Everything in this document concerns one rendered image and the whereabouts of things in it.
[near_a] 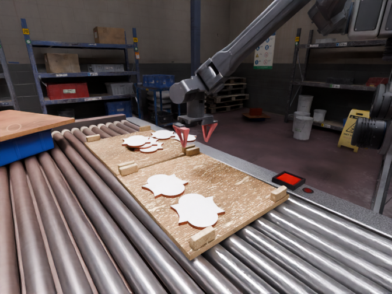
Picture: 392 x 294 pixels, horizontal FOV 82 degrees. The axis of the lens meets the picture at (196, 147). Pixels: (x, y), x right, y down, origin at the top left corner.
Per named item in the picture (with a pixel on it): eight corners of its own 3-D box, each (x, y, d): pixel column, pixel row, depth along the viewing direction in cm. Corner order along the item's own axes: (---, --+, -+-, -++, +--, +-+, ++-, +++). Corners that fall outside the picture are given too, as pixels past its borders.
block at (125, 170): (136, 170, 78) (136, 162, 77) (139, 171, 76) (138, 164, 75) (119, 174, 74) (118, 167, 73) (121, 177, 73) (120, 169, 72)
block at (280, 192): (281, 192, 64) (282, 184, 63) (287, 195, 63) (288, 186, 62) (269, 200, 61) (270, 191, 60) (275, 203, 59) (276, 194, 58)
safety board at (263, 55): (253, 69, 618) (256, 32, 585) (272, 69, 571) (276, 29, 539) (252, 69, 616) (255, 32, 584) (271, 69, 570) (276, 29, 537)
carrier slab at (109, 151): (151, 131, 126) (151, 129, 125) (198, 153, 96) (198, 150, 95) (84, 145, 105) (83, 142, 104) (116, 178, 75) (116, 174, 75)
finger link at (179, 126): (202, 147, 75) (202, 119, 72) (184, 151, 71) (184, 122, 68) (189, 142, 80) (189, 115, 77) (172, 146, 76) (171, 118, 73)
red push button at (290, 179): (284, 176, 78) (284, 172, 77) (301, 182, 73) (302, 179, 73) (275, 181, 74) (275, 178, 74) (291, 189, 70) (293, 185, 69)
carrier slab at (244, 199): (199, 154, 94) (199, 151, 94) (289, 199, 64) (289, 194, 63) (116, 179, 74) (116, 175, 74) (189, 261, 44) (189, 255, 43)
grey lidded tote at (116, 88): (127, 92, 511) (126, 81, 502) (134, 94, 486) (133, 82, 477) (105, 94, 480) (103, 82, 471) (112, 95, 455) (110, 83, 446)
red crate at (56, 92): (85, 95, 467) (82, 81, 457) (90, 97, 433) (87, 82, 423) (48, 97, 431) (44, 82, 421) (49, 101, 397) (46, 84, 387)
